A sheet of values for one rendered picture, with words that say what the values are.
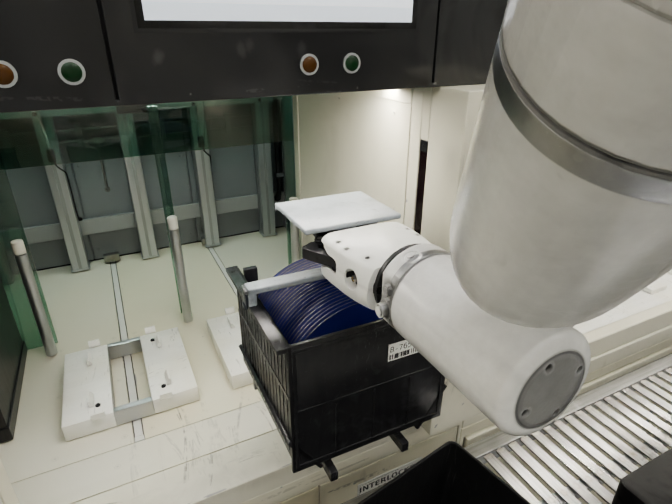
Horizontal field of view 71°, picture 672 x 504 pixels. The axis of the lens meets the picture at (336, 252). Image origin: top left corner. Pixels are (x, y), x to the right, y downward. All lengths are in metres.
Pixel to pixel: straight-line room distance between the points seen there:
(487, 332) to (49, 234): 1.28
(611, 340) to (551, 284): 1.02
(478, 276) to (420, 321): 0.16
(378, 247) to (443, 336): 0.13
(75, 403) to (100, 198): 0.68
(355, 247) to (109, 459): 0.55
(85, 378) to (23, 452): 0.14
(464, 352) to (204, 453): 0.56
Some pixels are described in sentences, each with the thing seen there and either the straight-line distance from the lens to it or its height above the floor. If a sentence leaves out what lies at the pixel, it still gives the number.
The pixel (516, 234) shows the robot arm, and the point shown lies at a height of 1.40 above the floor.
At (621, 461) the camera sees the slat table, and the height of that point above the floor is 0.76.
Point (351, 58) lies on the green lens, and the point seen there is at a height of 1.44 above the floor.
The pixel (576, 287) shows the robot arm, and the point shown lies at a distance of 0.19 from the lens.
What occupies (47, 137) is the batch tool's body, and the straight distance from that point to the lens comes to 1.00.
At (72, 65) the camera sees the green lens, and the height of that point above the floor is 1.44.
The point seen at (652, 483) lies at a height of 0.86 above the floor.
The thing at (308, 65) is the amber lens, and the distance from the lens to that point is 0.52.
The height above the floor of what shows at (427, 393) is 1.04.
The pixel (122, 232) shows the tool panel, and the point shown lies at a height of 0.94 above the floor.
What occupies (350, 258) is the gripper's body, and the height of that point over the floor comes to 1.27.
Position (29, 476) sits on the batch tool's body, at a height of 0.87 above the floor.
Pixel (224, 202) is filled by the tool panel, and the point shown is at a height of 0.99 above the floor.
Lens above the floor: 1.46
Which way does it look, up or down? 25 degrees down
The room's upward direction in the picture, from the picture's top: straight up
